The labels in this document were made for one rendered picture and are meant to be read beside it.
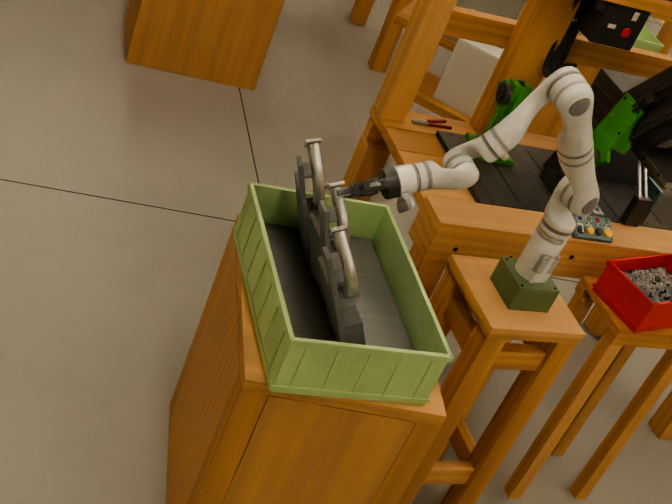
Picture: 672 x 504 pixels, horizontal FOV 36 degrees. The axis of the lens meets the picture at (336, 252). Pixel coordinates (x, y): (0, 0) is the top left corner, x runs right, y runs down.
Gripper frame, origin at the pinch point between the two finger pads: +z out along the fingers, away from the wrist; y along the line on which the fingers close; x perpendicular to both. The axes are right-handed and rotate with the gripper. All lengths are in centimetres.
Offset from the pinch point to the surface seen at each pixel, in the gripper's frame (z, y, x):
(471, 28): -78, -86, -53
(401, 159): -42, -80, -14
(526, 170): -88, -91, -2
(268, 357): 25.0, -3.5, 34.1
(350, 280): 5.0, 11.8, 20.8
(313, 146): 1.0, -11.9, -14.0
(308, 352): 17.4, 7.6, 34.6
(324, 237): 5.5, -2.6, 9.3
